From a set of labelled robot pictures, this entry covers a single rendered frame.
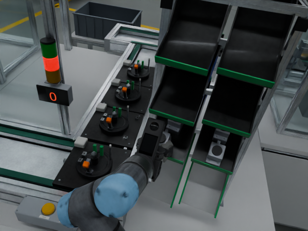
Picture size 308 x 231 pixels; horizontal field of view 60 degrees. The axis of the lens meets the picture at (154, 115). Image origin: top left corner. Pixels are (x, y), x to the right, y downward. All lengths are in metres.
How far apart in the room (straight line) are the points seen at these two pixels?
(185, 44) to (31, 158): 0.83
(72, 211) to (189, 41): 0.48
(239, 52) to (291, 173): 1.15
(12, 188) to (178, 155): 0.62
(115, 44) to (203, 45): 1.46
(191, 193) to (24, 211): 0.58
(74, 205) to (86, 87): 1.20
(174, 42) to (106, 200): 0.41
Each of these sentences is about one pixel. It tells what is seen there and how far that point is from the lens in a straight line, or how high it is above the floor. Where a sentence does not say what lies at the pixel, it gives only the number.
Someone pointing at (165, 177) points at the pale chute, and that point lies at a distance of 0.98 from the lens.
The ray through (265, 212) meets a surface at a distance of 1.26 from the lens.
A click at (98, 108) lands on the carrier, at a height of 0.98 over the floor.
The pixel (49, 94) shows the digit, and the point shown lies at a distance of 1.07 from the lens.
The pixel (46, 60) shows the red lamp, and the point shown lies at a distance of 0.99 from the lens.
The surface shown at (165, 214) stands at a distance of 1.12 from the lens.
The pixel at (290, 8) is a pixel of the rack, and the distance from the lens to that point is 0.73.
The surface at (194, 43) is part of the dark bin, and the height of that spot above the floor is 1.55.
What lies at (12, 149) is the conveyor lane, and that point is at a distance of 1.31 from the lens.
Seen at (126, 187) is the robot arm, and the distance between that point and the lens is 0.51.
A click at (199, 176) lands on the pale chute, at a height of 1.07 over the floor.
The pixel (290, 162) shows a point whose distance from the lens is 1.68.
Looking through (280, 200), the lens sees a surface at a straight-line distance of 1.95.
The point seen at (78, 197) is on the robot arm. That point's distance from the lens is 0.59.
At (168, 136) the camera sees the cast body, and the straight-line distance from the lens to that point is 0.81.
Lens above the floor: 1.82
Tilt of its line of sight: 39 degrees down
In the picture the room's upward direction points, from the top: 8 degrees clockwise
